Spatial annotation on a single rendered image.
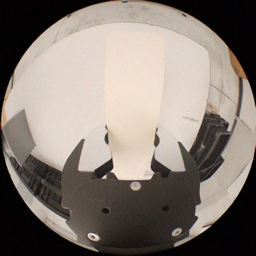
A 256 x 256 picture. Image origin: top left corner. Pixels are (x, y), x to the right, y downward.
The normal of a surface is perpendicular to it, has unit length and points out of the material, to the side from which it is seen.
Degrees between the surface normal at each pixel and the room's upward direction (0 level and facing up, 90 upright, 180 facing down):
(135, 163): 0
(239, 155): 90
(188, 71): 0
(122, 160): 0
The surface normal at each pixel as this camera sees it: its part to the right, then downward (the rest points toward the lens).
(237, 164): -1.00, -0.04
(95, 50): 0.00, 0.50
